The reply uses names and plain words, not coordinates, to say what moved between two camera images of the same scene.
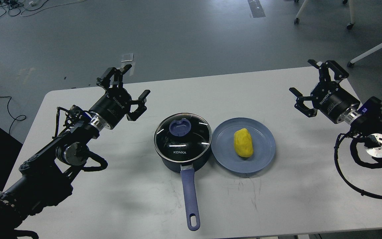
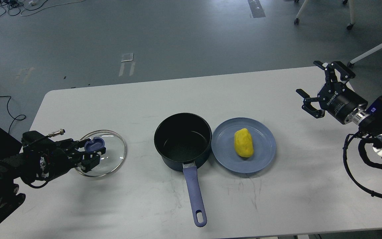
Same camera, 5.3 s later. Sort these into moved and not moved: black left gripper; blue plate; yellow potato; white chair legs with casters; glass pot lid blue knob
Moved: black left gripper; glass pot lid blue knob
Not moved: white chair legs with casters; blue plate; yellow potato
